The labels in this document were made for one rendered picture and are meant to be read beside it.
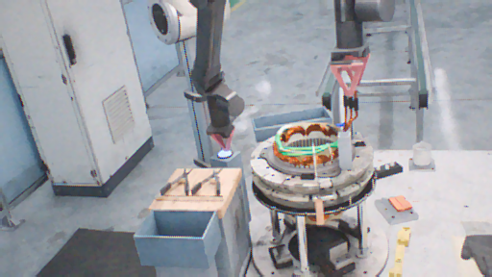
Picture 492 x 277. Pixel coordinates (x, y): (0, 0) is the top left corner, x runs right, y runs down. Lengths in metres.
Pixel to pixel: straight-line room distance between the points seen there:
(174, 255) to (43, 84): 2.38
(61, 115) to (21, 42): 0.51
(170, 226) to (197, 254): 0.15
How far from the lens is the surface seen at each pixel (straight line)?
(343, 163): 1.20
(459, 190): 1.73
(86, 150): 3.44
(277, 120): 1.64
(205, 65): 1.26
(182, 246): 1.12
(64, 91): 3.31
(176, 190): 1.28
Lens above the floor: 1.70
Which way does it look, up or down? 25 degrees down
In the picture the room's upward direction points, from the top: 8 degrees counter-clockwise
